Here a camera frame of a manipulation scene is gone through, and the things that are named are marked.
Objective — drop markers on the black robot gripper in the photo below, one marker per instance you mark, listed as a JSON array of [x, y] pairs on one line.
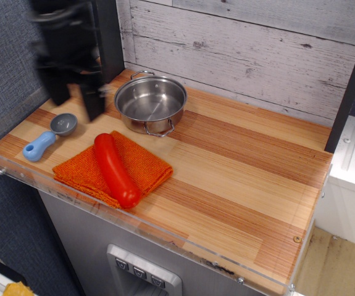
[[65, 54]]

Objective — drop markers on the blue grey toy scoop spoon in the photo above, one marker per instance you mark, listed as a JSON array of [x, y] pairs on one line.
[[61, 125]]

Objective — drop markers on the orange knitted towel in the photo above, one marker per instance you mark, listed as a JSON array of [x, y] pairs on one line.
[[83, 174]]

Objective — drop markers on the stainless steel pot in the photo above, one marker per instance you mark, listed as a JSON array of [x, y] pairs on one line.
[[151, 104]]

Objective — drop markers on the red toy sausage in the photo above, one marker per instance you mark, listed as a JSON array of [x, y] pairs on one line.
[[122, 187]]

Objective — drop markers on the grey toy fridge cabinet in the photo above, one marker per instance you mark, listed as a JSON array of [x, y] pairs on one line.
[[85, 237]]

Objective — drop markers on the clear acrylic table guard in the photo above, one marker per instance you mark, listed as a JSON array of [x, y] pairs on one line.
[[248, 156]]

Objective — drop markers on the silver dispenser button panel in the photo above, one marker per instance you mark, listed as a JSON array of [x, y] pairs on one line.
[[134, 275]]

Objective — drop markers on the yellow black object bottom left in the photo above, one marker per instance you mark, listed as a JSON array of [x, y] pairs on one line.
[[17, 289]]

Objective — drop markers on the white side cabinet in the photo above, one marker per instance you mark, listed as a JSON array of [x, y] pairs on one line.
[[335, 210]]

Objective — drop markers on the dark grey left post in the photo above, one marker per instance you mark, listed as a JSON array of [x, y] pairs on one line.
[[109, 38]]

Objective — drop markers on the dark grey post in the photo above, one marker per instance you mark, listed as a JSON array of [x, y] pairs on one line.
[[342, 115], [109, 38]]

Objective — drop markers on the dark grey right post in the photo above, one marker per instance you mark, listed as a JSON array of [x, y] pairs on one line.
[[342, 115]]

